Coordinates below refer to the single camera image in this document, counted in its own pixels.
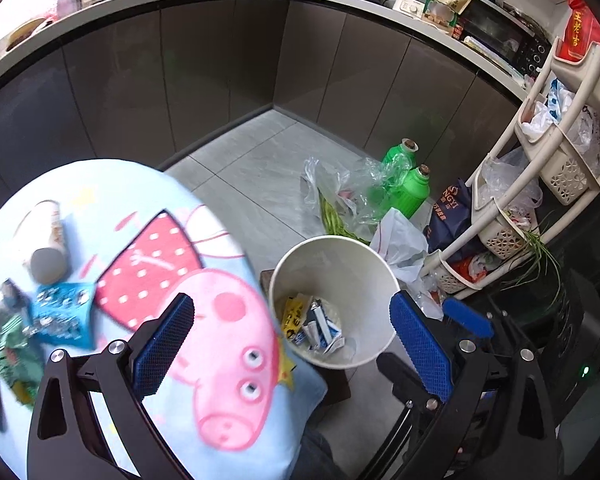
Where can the beige plastic basket rack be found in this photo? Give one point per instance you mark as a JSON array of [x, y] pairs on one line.
[[570, 170]]

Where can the teal snack wrapper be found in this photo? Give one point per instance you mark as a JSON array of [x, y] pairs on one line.
[[62, 312]]

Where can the green chives bunch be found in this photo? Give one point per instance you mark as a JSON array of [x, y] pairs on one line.
[[540, 255]]

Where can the navy shopping bag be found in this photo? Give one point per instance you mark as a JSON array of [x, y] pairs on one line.
[[450, 215]]

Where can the person's right jeans leg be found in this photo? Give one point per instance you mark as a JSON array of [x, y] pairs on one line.
[[320, 460]]

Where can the black appliance green light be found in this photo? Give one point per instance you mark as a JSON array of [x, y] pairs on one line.
[[580, 335]]

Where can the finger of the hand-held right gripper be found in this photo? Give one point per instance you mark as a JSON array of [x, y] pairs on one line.
[[467, 317], [395, 375]]

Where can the white printed paper cup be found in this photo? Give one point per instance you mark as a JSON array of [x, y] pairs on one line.
[[45, 240]]

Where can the green plastic bottle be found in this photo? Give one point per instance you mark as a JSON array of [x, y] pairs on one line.
[[397, 160], [412, 192]]

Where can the white plastic bag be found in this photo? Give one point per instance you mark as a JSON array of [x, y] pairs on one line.
[[397, 240]]

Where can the green beans bunch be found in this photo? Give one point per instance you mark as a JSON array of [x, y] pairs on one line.
[[337, 220]]

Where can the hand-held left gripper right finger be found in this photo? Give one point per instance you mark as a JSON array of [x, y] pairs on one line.
[[420, 350]]

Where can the yellow brown bowl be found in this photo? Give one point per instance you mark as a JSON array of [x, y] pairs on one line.
[[27, 30]]

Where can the silver foil wrapper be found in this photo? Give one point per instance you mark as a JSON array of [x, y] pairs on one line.
[[12, 297]]

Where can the black microwave oven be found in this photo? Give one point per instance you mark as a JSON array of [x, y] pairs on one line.
[[505, 40]]

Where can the clear plastic bag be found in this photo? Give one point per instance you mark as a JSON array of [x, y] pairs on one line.
[[340, 185]]

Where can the yellow wrapper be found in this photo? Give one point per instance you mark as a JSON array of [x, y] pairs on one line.
[[294, 320]]

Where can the red gift bag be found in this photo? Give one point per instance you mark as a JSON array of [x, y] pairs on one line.
[[580, 30]]

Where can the white paper bucket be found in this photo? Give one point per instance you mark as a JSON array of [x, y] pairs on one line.
[[340, 265]]

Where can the beige snack bag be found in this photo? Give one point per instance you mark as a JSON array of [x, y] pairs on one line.
[[447, 7]]

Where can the red green noodle packet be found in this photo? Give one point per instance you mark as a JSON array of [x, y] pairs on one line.
[[10, 355]]

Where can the blue cartoon printed tablecloth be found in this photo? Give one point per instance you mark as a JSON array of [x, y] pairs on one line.
[[105, 185]]

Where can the grey kitchen counter cabinets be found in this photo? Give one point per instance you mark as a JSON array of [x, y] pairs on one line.
[[205, 70]]

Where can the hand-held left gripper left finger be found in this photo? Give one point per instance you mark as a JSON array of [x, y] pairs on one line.
[[165, 345]]

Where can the blue white milk carton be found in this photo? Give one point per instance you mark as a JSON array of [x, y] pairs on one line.
[[325, 325]]

